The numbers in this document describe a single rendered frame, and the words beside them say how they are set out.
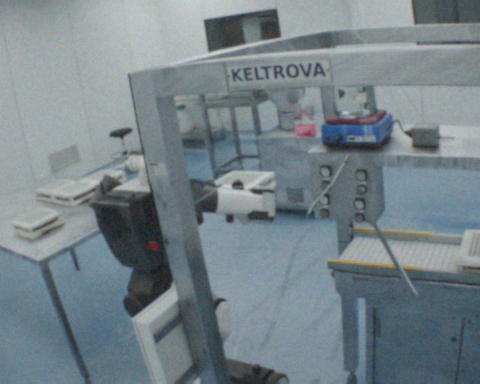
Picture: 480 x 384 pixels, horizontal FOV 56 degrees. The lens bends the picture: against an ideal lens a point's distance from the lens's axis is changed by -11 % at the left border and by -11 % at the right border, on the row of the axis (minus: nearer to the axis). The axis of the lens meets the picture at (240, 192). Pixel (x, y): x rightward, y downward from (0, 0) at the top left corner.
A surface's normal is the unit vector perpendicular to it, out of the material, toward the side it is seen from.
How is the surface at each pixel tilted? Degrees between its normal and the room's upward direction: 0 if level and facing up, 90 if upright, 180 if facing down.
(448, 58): 90
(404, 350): 90
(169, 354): 90
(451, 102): 90
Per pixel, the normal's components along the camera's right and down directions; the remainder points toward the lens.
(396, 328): -0.51, 0.35
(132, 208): 0.84, 0.05
